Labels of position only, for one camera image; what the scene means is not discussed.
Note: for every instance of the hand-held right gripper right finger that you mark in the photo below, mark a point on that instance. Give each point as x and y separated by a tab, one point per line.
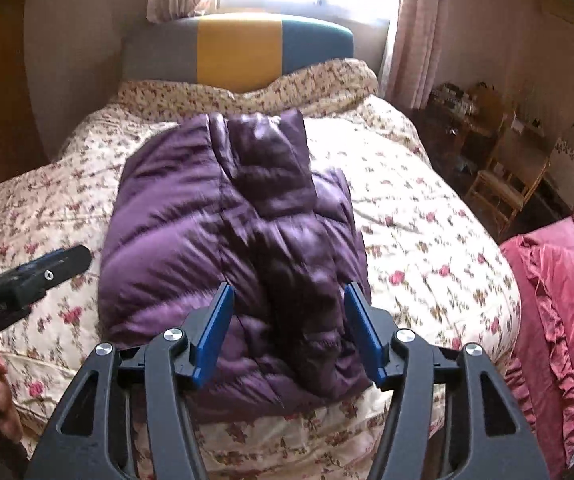
364	335

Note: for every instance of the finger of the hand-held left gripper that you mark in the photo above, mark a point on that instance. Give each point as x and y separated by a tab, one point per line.
54	270

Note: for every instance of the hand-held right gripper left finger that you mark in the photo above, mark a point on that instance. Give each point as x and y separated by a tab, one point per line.
214	335

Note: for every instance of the purple puffer jacket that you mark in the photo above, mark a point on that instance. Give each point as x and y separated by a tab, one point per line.
192	220

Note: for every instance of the person's left hand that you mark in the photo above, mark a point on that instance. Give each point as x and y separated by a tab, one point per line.
6	405

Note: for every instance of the floral bedspread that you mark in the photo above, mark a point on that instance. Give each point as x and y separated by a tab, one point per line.
417	210

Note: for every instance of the pink ruffled quilt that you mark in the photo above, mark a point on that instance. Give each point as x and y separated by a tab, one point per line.
562	335

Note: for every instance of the wooden chair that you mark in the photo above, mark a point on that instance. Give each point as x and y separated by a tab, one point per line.
509	185

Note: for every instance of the cluttered wooden desk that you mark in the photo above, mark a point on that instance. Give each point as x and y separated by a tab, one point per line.
454	110

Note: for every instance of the grey yellow blue headboard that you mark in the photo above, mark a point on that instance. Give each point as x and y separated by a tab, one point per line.
237	50

